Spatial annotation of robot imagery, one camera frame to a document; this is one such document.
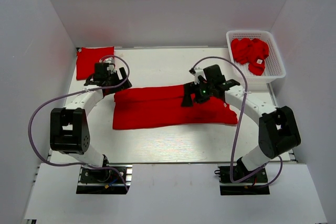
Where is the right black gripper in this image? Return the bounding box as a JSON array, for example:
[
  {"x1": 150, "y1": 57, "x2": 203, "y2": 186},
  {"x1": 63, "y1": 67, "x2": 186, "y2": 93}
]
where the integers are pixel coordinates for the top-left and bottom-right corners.
[{"x1": 182, "y1": 79, "x2": 214, "y2": 107}]

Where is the red t shirt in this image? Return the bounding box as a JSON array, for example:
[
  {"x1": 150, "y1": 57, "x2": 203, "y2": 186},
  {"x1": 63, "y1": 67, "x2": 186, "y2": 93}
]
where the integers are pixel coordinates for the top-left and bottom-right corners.
[
  {"x1": 112, "y1": 85, "x2": 238, "y2": 130},
  {"x1": 76, "y1": 47, "x2": 114, "y2": 80}
]

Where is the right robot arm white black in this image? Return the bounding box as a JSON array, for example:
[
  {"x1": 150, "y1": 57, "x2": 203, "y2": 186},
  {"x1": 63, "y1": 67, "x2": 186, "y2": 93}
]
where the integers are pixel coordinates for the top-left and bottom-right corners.
[{"x1": 181, "y1": 65, "x2": 301, "y2": 183}]

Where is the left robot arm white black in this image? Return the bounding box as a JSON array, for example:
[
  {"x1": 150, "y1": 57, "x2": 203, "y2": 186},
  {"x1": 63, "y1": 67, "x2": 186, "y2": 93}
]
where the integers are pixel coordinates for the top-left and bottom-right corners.
[{"x1": 50, "y1": 55, "x2": 132, "y2": 182}]

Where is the red shirts pile in basket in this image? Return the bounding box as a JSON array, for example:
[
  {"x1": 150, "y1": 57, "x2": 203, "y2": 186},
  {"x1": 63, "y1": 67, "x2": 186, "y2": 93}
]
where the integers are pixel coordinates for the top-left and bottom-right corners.
[{"x1": 231, "y1": 38, "x2": 269, "y2": 76}]

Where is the white plastic basket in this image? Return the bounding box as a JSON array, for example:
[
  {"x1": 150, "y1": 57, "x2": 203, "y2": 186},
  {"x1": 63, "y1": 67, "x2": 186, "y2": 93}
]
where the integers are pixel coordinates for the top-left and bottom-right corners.
[{"x1": 226, "y1": 30, "x2": 286, "y2": 84}]

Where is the white front cover board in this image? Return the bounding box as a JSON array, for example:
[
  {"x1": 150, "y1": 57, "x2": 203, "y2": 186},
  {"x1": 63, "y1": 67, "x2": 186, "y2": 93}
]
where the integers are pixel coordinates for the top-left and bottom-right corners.
[{"x1": 25, "y1": 164, "x2": 327, "y2": 223}]

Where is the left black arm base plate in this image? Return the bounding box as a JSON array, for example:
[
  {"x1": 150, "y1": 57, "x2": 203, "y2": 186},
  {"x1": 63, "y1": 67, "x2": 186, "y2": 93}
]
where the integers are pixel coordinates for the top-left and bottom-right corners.
[{"x1": 76, "y1": 165, "x2": 132, "y2": 195}]

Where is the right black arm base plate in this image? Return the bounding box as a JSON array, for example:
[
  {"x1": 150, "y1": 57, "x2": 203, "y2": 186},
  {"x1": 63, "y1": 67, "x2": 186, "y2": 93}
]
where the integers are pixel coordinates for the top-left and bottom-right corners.
[{"x1": 213, "y1": 165, "x2": 271, "y2": 196}]

